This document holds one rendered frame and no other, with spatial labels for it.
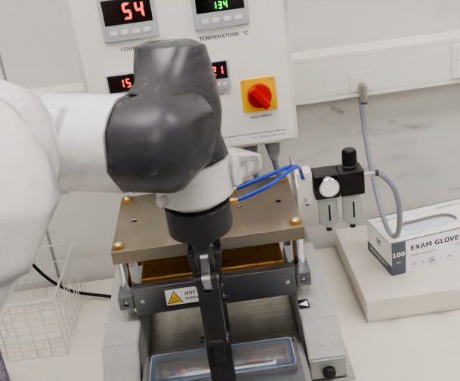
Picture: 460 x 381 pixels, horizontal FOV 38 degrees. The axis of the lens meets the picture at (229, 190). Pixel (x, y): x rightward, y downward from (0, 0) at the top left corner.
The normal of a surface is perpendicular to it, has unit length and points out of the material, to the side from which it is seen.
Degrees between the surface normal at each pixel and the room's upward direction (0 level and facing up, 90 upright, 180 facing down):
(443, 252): 90
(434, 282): 0
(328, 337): 41
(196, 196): 90
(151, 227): 0
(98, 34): 90
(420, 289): 0
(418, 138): 90
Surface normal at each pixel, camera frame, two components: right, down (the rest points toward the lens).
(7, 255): 0.83, 0.46
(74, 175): -0.31, 0.62
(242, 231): -0.12, -0.90
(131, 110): -0.32, -0.48
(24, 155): 0.82, -0.51
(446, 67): 0.07, 0.42
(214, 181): 0.55, 0.32
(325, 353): -0.05, -0.41
